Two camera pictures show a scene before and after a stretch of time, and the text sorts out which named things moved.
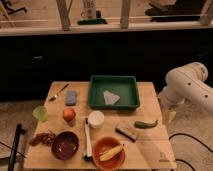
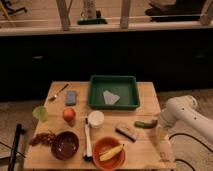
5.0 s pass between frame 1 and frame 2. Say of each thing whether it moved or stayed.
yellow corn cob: stayed
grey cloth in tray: stayed
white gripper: moved
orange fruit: stayed
